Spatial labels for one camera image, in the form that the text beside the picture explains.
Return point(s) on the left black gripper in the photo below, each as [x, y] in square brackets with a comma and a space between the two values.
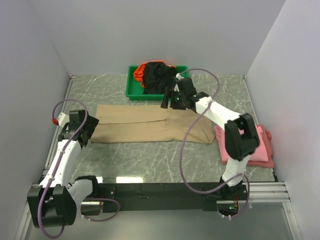
[91, 124]

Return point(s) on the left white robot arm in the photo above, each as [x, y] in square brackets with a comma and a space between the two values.
[53, 203]

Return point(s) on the orange t shirt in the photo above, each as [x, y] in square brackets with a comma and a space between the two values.
[139, 72]

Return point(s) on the light pink folded t shirt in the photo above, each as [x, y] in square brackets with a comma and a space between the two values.
[260, 155]

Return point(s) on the beige t shirt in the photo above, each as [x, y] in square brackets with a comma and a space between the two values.
[150, 123]

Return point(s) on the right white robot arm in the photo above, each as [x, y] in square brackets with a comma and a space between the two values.
[240, 135]

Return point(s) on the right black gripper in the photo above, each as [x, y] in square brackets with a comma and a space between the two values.
[170, 93]

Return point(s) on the green plastic bin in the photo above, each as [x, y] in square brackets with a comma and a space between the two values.
[134, 90]

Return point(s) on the black t shirt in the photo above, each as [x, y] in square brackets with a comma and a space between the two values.
[157, 76]

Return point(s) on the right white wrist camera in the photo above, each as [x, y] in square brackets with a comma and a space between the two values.
[178, 77]

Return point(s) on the dark pink folded t shirt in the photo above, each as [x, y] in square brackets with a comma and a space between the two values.
[267, 138]

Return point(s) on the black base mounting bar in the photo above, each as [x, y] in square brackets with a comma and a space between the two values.
[161, 197]

